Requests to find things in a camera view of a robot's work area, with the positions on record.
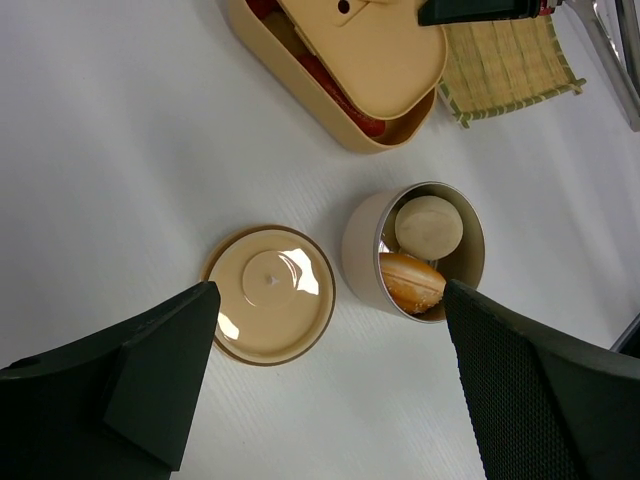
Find round steel bowl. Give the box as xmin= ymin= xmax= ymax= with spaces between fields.
xmin=341 ymin=182 xmax=486 ymax=323

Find orange oval box lid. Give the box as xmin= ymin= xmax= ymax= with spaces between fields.
xmin=280 ymin=0 xmax=448 ymax=120

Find metal food tongs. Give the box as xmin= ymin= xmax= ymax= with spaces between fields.
xmin=566 ymin=0 xmax=639 ymax=132

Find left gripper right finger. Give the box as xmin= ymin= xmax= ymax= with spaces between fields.
xmin=444 ymin=280 xmax=639 ymax=479

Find sesame bread bun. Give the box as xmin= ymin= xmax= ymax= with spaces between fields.
xmin=379 ymin=253 xmax=446 ymax=315

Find red sausage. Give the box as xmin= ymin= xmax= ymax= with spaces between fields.
xmin=296 ymin=53 xmax=386 ymax=138

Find bamboo mat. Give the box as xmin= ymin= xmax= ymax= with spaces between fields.
xmin=439 ymin=16 xmax=586 ymax=129

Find orange oval lunch box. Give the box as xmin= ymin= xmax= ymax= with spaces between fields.
xmin=228 ymin=1 xmax=438 ymax=154

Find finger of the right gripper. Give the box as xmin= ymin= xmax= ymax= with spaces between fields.
xmin=417 ymin=0 xmax=555 ymax=26

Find white steamed bun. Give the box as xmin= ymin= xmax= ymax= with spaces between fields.
xmin=394 ymin=196 xmax=464 ymax=261

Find round wooden lid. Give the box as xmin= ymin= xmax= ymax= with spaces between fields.
xmin=200 ymin=224 xmax=337 ymax=367

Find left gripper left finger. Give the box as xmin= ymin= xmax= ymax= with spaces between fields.
xmin=1 ymin=281 xmax=221 ymax=479

